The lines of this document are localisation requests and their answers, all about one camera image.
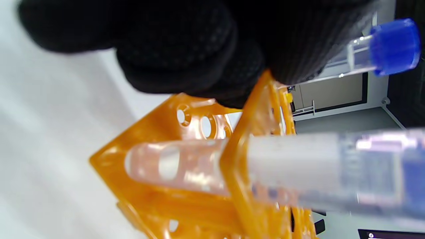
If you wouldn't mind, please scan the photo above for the person's left hand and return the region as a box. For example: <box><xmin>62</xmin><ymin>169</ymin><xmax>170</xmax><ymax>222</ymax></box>
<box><xmin>17</xmin><ymin>0</ymin><xmax>379</xmax><ymax>108</ymax></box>

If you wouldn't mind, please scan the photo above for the blue capped clear test tube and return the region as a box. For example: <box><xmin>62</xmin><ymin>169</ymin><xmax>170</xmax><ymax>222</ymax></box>
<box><xmin>292</xmin><ymin>18</ymin><xmax>421</xmax><ymax>87</ymax></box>
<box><xmin>125</xmin><ymin>129</ymin><xmax>425</xmax><ymax>221</ymax></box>

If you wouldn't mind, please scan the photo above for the orange test tube rack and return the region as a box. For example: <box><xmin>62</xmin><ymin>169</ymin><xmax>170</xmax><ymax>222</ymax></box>
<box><xmin>89</xmin><ymin>70</ymin><xmax>319</xmax><ymax>239</ymax></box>

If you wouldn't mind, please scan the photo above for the black framed beige board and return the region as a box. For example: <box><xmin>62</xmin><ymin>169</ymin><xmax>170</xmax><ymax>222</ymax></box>
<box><xmin>292</xmin><ymin>73</ymin><xmax>368</xmax><ymax>113</ymax></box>

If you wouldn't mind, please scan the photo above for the lit computer screen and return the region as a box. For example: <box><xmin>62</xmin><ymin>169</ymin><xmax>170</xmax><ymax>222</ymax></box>
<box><xmin>358</xmin><ymin>229</ymin><xmax>425</xmax><ymax>239</ymax></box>

